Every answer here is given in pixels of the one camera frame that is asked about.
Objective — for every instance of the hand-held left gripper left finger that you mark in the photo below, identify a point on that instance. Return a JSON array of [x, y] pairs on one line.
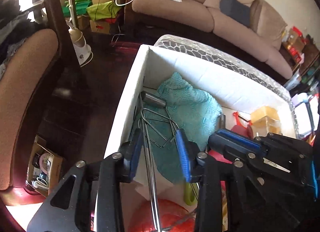
[[136, 154]]

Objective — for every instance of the brown sofa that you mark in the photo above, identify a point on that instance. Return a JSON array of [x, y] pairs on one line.
[[175, 9]]

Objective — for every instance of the brown cardboard box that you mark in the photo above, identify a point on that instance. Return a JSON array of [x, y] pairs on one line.
[[293, 41]]

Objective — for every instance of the dark clothing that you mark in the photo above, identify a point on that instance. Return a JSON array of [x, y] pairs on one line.
[[15, 24]]

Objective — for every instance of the teal towel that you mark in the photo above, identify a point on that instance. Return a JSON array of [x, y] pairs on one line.
[[195, 106]]

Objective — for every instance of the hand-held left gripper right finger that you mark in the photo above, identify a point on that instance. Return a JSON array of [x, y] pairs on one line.
[[183, 156]]

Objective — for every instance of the blue cushion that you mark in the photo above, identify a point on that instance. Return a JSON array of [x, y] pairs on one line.
[[236, 10]]

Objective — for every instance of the red round container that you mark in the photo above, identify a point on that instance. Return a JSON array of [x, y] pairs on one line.
[[145, 217]]

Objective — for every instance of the green bags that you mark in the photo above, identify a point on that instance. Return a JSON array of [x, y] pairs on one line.
[[80, 6]]

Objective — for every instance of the dark wooden cabinet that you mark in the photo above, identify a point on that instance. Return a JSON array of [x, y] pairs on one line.
[[311, 54]]

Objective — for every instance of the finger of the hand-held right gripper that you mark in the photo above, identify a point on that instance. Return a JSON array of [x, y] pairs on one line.
[[275, 174], [240, 140]]

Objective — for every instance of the padded wooden chair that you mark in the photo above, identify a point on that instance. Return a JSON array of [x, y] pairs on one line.
[[25, 84]]

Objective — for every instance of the clear tub with yellow label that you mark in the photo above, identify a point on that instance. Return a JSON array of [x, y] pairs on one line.
[[265, 119]]

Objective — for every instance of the white steam iron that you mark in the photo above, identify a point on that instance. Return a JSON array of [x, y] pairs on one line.
[[81, 49]]

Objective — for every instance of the white cardboard box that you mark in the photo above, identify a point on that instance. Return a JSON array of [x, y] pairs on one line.
[[200, 74]]

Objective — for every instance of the red grater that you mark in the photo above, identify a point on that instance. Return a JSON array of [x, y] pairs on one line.
[[241, 124]]

